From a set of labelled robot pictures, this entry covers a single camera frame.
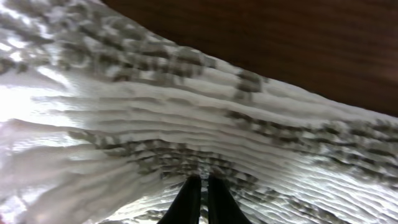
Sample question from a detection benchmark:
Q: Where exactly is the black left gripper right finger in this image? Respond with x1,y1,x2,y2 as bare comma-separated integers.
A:
208,175,251,224

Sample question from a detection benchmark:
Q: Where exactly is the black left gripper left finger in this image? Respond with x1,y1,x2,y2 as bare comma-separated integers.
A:
157,175,201,224

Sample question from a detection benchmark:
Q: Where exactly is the white fern print dress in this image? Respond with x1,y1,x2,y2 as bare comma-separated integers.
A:
1,1,397,223

